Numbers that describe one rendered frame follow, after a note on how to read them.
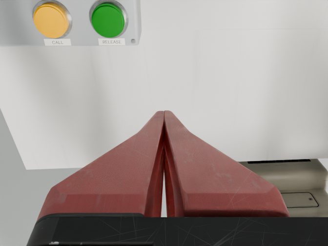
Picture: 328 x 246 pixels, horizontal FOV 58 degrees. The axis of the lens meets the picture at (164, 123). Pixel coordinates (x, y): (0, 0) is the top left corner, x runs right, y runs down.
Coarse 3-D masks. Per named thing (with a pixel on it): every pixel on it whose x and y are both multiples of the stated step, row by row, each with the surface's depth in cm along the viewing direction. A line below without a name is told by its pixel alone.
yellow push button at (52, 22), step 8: (40, 8) 35; (48, 8) 35; (56, 8) 35; (40, 16) 35; (48, 16) 35; (56, 16) 35; (64, 16) 35; (40, 24) 36; (48, 24) 36; (56, 24) 36; (64, 24) 36; (40, 32) 37; (48, 32) 36; (56, 32) 36; (64, 32) 37
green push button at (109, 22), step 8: (96, 8) 35; (104, 8) 35; (112, 8) 35; (120, 8) 36; (96, 16) 35; (104, 16) 35; (112, 16) 35; (120, 16) 35; (96, 24) 36; (104, 24) 36; (112, 24) 36; (120, 24) 36; (104, 32) 36; (112, 32) 36; (120, 32) 37
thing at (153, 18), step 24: (144, 0) 45; (168, 0) 45; (192, 0) 45; (216, 0) 45; (240, 0) 45; (264, 0) 45; (288, 0) 45; (312, 0) 45; (144, 24) 47; (168, 24) 47; (192, 24) 47; (216, 24) 47; (240, 24) 47; (264, 24) 47; (288, 24) 47; (312, 24) 47
